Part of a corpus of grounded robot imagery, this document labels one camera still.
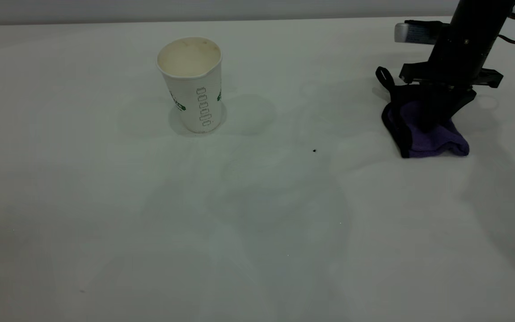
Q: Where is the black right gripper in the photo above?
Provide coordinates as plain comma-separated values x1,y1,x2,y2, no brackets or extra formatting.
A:
399,26,504,133

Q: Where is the purple cloth with black trim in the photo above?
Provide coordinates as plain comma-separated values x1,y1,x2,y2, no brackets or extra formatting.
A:
376,67,470,159

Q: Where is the white paper cup green logo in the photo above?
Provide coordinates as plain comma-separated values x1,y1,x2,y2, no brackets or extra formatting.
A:
156,37,223,134

